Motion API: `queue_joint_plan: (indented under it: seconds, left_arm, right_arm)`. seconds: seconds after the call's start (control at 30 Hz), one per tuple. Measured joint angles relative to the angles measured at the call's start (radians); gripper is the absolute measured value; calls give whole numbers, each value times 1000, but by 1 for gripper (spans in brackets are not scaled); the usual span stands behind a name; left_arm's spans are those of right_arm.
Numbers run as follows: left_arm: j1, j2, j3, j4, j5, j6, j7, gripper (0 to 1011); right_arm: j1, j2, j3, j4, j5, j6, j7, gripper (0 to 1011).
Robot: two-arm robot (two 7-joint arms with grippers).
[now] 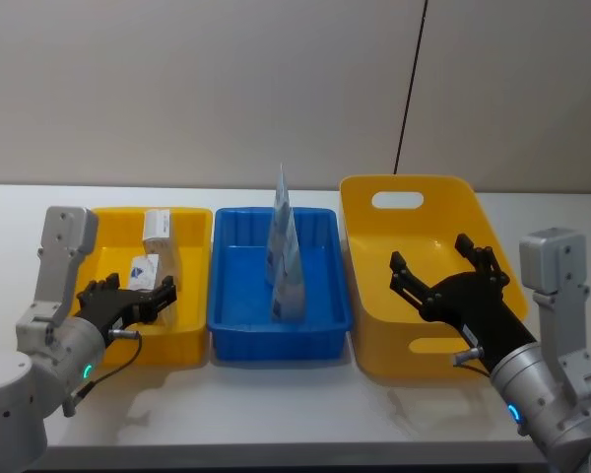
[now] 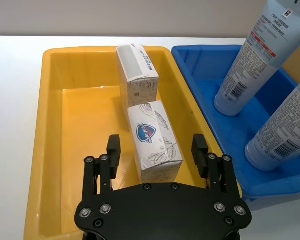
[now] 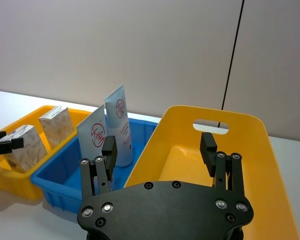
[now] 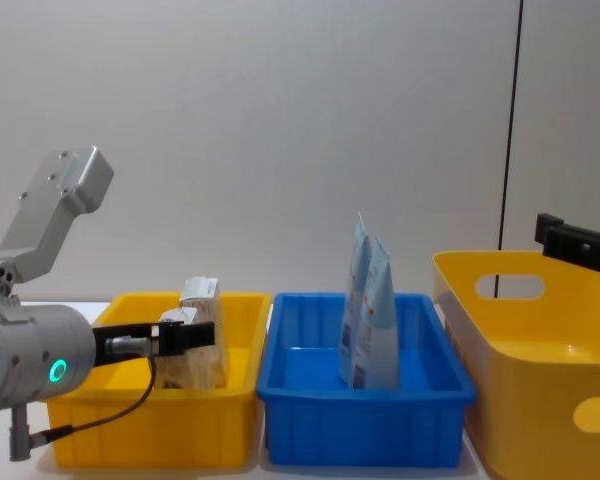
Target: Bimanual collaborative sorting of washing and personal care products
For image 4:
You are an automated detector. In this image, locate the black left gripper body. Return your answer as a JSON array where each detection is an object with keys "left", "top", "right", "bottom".
[{"left": 90, "top": 323, "right": 163, "bottom": 369}]

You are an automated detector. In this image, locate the short beige carton white top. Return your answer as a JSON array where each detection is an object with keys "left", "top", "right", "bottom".
[{"left": 154, "top": 306, "right": 202, "bottom": 391}]

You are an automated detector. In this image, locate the yellow plastic bin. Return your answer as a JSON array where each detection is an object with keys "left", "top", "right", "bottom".
[{"left": 44, "top": 291, "right": 273, "bottom": 470}]

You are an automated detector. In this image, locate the pale blue standing pouch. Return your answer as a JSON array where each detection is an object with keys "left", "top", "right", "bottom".
[
  {"left": 338, "top": 210, "right": 377, "bottom": 386},
  {"left": 351, "top": 233, "right": 401, "bottom": 391}
]

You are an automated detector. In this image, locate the blue plastic bin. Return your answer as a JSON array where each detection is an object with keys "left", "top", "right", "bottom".
[{"left": 255, "top": 292, "right": 478, "bottom": 469}]

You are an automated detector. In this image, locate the thin dark gripper cable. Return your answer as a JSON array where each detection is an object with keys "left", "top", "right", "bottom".
[{"left": 28, "top": 349, "right": 157, "bottom": 446}]

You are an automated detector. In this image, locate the thin black vertical cord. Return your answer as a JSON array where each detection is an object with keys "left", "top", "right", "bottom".
[{"left": 493, "top": 0, "right": 526, "bottom": 299}]

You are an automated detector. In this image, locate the yellow basket with handle holes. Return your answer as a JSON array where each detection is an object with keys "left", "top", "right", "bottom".
[{"left": 431, "top": 249, "right": 600, "bottom": 480}]

